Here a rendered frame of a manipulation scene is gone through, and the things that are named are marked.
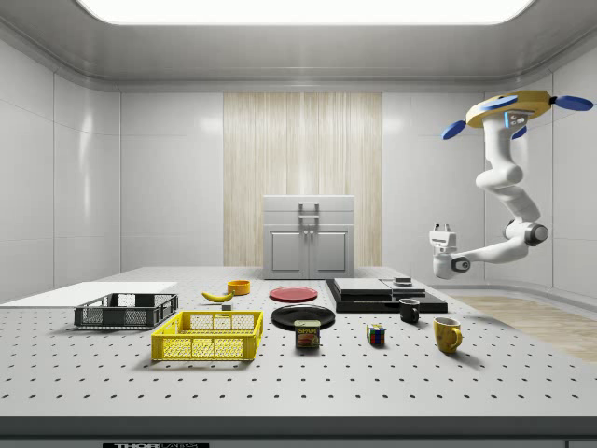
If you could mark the banana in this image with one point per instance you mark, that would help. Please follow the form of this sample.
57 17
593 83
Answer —
217 297

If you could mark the white board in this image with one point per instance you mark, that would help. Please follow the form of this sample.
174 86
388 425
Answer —
70 291

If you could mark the yellow basket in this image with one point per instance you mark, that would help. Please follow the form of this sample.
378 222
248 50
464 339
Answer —
205 347

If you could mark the puzzle cube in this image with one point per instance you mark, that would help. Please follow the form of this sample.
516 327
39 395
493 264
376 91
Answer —
376 335

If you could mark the yellow bowl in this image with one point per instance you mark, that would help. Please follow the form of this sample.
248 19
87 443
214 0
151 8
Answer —
238 288

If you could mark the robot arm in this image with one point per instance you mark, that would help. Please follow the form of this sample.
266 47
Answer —
499 144

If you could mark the flat-sided can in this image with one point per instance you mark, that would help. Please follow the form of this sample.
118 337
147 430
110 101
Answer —
307 335

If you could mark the black mug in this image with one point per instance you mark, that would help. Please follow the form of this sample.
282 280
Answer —
408 312

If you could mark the red plate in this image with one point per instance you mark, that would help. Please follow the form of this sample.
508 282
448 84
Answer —
293 294

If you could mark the black stove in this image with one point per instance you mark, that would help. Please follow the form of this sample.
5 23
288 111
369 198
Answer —
373 298

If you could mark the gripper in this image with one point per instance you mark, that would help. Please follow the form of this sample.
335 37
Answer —
443 240

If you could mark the white cabinet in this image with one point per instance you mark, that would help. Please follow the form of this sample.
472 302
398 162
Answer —
308 247

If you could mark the drone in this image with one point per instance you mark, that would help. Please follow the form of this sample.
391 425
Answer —
531 103

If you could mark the black plate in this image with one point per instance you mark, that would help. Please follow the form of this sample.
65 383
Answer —
289 315

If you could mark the dark grey basket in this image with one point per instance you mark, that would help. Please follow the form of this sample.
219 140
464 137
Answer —
93 316

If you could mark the yellow mug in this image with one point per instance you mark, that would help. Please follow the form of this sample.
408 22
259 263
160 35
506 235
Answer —
445 335

